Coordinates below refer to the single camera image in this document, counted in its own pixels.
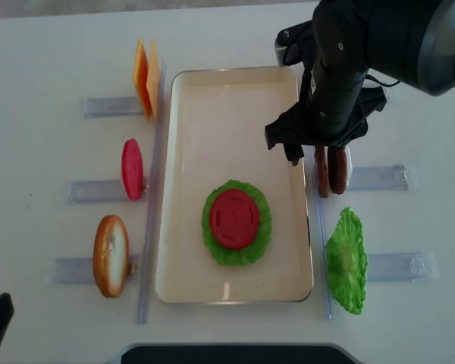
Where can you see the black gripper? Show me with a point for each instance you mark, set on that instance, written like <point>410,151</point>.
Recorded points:
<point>332,113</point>

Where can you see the brown meat patty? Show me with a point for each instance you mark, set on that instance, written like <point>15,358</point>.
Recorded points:
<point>322,171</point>
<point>337,169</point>

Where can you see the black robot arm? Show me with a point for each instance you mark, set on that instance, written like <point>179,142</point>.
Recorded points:
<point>410,41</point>

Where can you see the red tomato slice on tray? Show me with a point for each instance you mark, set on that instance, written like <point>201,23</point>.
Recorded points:
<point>234,219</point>

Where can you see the green lettuce leaf on tray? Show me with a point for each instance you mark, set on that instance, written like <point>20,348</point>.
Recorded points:
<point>257,248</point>

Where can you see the upright green lettuce leaf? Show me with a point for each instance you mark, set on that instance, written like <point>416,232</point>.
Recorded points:
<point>347,262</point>

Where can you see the right orange cheese slice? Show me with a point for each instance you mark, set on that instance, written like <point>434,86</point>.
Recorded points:
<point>153,80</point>

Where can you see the orange cheese slice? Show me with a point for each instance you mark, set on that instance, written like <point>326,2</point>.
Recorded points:
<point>140,74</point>
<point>153,80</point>

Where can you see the upright red tomato slice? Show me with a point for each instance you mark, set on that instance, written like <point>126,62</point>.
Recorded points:
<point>132,169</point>

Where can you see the left orange cheese slice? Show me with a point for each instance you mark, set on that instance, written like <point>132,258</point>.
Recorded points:
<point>140,74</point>

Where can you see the upright sliced bread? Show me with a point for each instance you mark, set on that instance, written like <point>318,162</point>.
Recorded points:
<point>110,256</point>

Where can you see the cream rectangular tray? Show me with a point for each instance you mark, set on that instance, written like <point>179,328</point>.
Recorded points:
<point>217,133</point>

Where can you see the clear long right rail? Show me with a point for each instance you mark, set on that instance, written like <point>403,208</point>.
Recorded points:
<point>317,225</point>

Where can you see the clear long rail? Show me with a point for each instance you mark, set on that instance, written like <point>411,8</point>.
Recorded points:
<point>153,198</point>
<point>317,225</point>

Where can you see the clear patty holder rail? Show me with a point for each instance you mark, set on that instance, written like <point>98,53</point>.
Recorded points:
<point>390,177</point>

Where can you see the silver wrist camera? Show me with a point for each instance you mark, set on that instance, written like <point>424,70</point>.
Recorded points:
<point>294,44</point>

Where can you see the clear long left rail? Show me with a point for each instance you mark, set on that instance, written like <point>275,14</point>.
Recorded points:
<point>153,198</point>

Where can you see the clear lettuce holder rail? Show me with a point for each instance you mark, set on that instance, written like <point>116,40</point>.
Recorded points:
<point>401,267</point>

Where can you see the clear tomato holder rail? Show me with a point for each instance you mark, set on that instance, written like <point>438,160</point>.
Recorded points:
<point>82,192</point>

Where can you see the clear cheese holder rail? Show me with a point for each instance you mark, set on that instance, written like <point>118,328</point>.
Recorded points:
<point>111,107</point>

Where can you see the clear bread holder rail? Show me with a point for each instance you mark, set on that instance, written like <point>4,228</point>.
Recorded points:
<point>79,271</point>

